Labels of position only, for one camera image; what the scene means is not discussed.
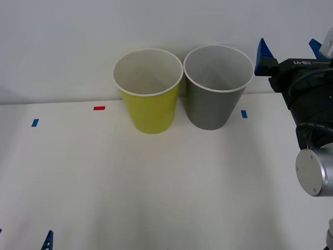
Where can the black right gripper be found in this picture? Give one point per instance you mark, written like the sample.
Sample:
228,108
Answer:
296,68

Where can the silver and black right arm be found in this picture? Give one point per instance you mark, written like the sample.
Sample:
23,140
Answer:
312,114

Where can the grey plastic bin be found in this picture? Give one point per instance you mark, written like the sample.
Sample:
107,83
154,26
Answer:
210,109

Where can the yellow-green plastic bin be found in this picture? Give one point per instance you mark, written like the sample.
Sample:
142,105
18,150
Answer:
151,112

